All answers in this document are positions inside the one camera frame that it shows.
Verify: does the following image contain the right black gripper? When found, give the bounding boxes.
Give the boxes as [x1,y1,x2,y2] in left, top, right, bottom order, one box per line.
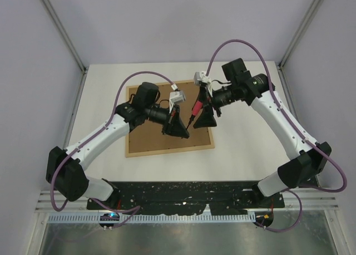
[192,83,237,129]

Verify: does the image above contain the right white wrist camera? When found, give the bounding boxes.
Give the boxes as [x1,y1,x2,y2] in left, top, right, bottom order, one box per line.
[193,71,213,97]

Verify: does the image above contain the aluminium frame post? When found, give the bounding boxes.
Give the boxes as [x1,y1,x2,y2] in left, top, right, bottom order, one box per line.
[40,0,87,73]
[278,0,324,70]

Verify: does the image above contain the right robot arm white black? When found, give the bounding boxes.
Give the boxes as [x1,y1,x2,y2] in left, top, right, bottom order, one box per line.
[189,58,332,207]

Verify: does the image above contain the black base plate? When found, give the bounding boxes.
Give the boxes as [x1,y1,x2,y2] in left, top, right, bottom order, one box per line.
[104,181,285,216]

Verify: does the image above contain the red handled screwdriver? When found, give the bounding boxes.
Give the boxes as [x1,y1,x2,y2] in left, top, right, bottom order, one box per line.
[186,100,203,129]

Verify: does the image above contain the left aluminium frame post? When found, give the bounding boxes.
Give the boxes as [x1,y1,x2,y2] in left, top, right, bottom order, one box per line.
[40,0,87,73]

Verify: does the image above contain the wooden picture frame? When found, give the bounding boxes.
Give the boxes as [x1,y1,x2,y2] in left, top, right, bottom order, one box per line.
[125,80,215,158]

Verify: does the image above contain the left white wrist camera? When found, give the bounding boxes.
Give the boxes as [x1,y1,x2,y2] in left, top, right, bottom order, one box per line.
[169,91,186,112]

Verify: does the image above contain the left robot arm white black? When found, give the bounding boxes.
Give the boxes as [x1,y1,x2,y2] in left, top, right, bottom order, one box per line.
[46,82,190,210]

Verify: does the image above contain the aluminium front rail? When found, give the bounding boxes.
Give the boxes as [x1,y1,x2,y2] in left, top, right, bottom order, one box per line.
[34,188,339,213]

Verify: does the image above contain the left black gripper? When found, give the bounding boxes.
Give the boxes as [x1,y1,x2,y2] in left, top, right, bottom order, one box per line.
[145,104,190,138]

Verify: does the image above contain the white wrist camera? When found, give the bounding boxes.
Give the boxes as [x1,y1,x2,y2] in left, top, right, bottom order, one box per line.
[193,71,213,97]
[169,91,186,112]

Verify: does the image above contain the right aluminium frame post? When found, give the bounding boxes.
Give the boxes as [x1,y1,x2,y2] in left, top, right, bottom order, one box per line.
[278,0,324,70]

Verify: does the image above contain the slotted grey cable duct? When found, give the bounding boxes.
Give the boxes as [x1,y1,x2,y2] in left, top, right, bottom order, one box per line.
[47,212,255,224]

